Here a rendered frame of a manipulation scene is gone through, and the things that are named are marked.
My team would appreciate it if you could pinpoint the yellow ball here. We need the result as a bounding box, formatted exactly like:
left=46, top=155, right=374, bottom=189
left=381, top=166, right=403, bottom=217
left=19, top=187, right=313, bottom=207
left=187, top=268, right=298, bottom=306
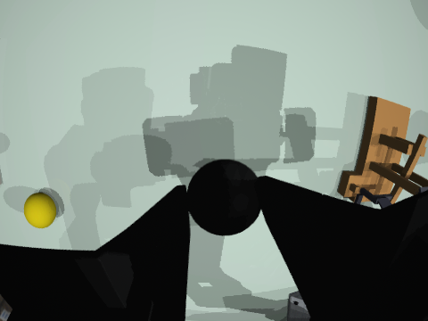
left=24, top=193, right=57, bottom=228

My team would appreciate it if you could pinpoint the black ball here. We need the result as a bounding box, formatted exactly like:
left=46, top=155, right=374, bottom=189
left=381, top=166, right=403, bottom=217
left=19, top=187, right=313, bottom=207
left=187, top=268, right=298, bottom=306
left=186, top=160, right=264, bottom=235

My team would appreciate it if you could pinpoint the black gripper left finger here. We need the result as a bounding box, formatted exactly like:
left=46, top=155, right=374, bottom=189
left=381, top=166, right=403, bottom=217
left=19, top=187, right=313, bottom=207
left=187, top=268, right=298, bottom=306
left=0, top=185, right=190, bottom=321

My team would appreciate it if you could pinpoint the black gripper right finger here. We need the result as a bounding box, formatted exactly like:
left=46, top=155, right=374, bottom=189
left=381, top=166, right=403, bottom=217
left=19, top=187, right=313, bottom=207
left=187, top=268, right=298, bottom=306
left=258, top=176, right=428, bottom=321

